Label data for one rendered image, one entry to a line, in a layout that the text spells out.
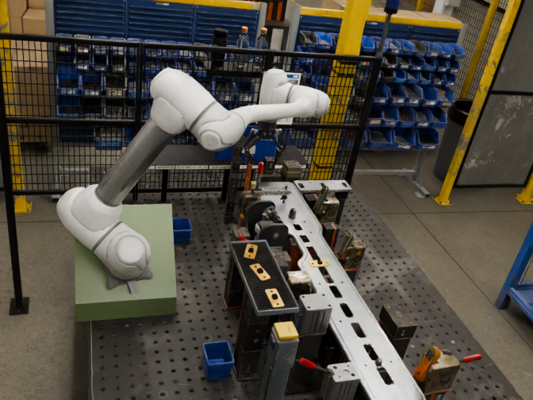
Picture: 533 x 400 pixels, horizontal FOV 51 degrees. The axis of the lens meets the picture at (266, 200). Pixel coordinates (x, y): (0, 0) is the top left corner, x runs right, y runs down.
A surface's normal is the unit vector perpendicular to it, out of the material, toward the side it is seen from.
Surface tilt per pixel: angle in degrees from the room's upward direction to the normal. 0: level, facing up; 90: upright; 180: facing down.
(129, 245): 49
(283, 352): 90
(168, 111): 87
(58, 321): 0
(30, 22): 90
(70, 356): 0
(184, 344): 0
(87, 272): 44
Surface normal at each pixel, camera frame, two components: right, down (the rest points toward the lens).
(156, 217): 0.29, -0.25
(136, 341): 0.15, -0.85
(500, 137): 0.35, 0.52
